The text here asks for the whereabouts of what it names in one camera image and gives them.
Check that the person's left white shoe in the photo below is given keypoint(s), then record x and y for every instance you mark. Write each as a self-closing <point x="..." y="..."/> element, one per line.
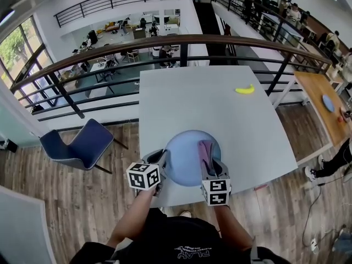
<point x="161" y="210"/>

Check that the blue chair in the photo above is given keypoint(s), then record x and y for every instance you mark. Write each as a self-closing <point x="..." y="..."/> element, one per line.
<point x="88" y="144"/>

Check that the big blue plate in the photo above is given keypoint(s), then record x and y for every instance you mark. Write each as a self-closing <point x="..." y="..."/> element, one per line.
<point x="182" y="158"/>

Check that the white panel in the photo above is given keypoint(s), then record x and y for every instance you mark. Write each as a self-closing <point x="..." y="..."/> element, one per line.
<point x="22" y="230"/>

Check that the purple cloth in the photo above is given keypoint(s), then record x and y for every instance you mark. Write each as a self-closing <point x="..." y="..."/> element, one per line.
<point x="204" y="150"/>

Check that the white power strip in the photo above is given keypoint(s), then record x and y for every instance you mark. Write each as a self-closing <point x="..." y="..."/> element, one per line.
<point x="314" y="245"/>

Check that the person's right white shoe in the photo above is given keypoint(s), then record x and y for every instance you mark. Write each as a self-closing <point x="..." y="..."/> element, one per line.
<point x="184" y="214"/>

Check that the blue-grey oval object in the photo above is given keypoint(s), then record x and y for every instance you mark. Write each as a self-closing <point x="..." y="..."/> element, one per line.
<point x="328" y="103"/>

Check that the wooden table with white legs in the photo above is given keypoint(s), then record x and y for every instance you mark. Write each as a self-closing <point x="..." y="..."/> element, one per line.
<point x="313" y="92"/>

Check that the white square table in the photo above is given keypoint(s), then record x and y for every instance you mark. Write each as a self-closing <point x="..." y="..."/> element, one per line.
<point x="192" y="106"/>

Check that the yellow banana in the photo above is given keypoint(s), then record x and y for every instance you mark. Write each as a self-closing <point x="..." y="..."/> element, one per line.
<point x="244" y="90"/>

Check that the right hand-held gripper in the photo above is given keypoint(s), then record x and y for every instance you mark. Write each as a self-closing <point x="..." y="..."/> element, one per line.
<point x="217" y="191"/>

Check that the person's left forearm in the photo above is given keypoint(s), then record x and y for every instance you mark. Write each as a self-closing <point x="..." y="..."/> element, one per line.
<point x="132" y="216"/>

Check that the person's black t-shirt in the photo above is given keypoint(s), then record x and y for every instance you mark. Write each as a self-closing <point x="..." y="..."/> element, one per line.
<point x="176" y="238"/>

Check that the large window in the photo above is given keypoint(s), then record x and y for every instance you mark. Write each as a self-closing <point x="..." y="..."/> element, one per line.
<point x="19" y="51"/>

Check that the person's right forearm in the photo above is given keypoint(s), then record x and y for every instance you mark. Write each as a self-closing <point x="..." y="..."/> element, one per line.
<point x="231" y="227"/>

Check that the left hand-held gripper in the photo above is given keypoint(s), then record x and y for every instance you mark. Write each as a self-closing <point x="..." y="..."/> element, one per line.
<point x="143" y="176"/>

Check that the pendant lamp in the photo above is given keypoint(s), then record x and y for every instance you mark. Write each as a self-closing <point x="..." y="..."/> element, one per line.
<point x="6" y="18"/>

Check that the dark railing with wooden handrail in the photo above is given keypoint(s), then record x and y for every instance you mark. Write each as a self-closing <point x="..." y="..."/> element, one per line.
<point x="176" y="39"/>

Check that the person's white shoe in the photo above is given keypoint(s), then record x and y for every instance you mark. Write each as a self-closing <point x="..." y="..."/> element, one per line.
<point x="161" y="210"/>
<point x="184" y="214"/>

